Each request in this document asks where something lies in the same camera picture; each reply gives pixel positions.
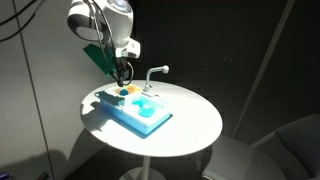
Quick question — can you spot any yellow-green dish rack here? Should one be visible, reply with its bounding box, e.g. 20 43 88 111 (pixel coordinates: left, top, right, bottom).
112 84 141 96

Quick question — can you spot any blue mug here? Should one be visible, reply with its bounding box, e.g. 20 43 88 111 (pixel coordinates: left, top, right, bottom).
119 89 129 96

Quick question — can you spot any blue toy sink basin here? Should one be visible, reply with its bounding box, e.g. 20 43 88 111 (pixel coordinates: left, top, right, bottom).
95 84 171 135

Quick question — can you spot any blue plate in sink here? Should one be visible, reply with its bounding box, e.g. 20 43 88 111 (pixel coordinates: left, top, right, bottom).
138 107 155 118

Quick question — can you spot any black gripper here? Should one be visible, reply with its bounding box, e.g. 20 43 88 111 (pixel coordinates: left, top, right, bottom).
115 57 131 86

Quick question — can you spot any grey chair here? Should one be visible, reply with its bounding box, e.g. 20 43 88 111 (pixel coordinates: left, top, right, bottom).
202 114 320 180

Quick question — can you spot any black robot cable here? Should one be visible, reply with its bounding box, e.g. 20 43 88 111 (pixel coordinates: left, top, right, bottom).
0 0 134 87

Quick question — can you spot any grey toy faucet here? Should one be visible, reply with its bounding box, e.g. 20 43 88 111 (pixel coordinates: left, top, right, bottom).
143 65 170 95

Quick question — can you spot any round white table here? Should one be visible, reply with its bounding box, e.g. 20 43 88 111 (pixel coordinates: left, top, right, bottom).
80 81 223 180

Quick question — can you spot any blue bowl in sink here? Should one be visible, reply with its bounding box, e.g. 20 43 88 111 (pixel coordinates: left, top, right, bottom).
132 99 144 107

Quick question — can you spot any green board on wrist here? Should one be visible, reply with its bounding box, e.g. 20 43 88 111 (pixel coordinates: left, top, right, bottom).
83 44 116 77

